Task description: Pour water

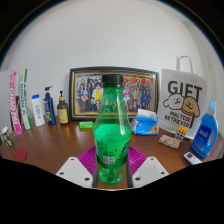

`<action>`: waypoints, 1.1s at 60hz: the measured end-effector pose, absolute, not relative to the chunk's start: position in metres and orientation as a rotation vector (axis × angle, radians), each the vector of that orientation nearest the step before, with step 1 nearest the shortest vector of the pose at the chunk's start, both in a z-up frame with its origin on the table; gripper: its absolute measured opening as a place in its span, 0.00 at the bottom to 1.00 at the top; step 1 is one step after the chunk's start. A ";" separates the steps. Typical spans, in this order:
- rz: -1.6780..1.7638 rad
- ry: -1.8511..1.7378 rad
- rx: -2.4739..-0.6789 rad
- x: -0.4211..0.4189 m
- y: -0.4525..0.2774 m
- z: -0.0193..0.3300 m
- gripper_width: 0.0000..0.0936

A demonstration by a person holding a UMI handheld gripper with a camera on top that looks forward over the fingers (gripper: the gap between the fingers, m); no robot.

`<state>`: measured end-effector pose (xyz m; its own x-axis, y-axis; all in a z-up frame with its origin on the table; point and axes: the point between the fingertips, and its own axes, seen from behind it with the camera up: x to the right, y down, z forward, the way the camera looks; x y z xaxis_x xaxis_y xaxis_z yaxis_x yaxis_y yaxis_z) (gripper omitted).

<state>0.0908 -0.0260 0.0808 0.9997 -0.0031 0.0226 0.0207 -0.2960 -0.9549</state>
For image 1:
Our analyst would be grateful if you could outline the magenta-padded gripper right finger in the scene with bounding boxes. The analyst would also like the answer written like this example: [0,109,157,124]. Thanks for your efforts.
[125,145,170,189]

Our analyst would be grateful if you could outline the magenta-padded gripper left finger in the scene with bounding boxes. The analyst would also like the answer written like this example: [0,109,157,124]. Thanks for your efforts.
[55,145,100,188]

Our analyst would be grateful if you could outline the green plastic drink bottle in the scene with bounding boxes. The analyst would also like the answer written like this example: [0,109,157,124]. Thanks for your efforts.
[92,73,133,185]

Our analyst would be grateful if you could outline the small patterned box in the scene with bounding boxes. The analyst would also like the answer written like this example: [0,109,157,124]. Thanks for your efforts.
[158,134,181,150]

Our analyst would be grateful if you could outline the white remote control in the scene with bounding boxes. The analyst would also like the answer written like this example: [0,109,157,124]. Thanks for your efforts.
[183,151,203,166]

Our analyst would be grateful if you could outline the blue tissue pack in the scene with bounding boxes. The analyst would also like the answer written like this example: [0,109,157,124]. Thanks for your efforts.
[130,108,160,136]

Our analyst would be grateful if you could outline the pack of batteries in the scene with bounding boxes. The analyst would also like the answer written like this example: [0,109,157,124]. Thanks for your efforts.
[174,126,188,143]

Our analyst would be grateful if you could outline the amber pump bottle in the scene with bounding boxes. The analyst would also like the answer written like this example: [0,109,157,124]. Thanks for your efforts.
[56,90,70,125]

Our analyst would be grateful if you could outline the blue detergent bottle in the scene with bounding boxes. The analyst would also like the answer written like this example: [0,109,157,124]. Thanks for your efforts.
[190,99,220,159]

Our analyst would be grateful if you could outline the dark blue pump bottle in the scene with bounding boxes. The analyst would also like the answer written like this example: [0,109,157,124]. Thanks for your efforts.
[43,85,57,126]

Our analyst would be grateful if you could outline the white bottle with blue cap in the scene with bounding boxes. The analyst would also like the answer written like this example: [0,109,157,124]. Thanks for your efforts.
[31,94,46,127]

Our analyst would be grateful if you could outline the camouflage print paper cup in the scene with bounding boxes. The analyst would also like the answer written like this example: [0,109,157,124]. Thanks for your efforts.
[0,126,14,149]

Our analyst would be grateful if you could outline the framed group photo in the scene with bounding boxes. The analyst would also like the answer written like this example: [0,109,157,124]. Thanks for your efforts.
[68,66,160,122]

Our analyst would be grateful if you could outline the white paper gift bag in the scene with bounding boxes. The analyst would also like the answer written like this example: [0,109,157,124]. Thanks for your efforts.
[157,54,208,139]

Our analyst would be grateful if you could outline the pink and white long box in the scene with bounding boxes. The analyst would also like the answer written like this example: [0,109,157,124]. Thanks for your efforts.
[8,70,24,136]

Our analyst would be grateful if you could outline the white flat panel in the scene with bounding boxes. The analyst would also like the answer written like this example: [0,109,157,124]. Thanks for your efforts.
[0,69,13,134]

